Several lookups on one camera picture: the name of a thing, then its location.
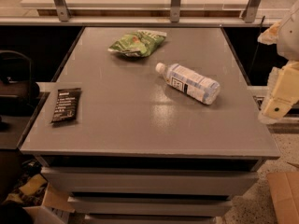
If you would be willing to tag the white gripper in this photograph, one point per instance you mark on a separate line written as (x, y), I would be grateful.
(290, 36)

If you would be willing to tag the clear plastic water bottle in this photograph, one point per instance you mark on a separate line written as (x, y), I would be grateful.
(200, 88)

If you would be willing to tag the black rxbar chocolate wrapper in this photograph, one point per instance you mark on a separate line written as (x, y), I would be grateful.
(66, 107)

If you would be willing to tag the cardboard box right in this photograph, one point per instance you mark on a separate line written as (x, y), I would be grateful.
(284, 189)

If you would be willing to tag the cardboard box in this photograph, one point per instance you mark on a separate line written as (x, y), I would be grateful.
(55, 208)
(284, 189)

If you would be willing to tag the green chip bag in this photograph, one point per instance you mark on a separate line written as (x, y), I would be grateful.
(139, 44)

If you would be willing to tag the grey drawer cabinet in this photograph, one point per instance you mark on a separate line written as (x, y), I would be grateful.
(142, 152)

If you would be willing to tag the black chair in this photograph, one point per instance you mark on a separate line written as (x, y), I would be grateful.
(18, 87)

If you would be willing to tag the cardboard box left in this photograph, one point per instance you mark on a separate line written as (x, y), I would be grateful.
(55, 208)

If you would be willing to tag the yellow cloth on floor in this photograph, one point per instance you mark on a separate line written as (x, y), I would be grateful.
(30, 193)

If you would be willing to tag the metal bracket left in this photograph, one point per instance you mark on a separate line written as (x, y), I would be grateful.
(62, 10)

